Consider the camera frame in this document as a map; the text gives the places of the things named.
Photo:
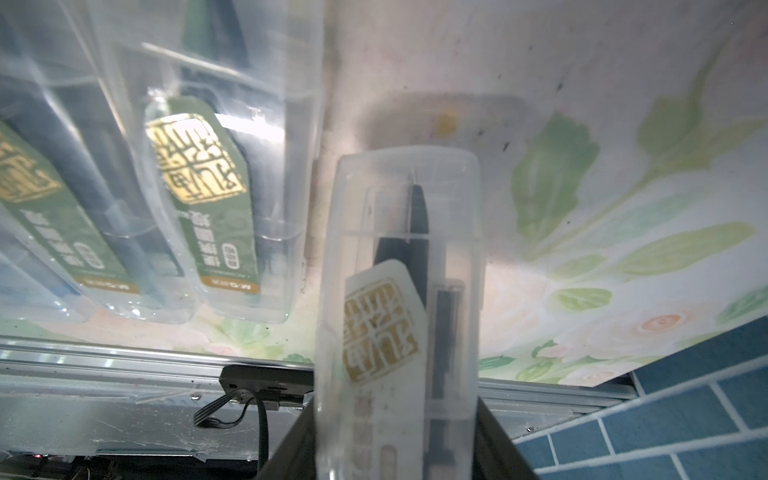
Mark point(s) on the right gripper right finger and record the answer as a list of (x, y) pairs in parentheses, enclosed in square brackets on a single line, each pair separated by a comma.
[(496, 457)]

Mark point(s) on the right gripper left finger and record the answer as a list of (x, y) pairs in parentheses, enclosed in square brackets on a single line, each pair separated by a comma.
[(295, 457)]

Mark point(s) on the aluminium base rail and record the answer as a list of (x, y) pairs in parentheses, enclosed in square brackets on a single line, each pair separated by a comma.
[(80, 411)]

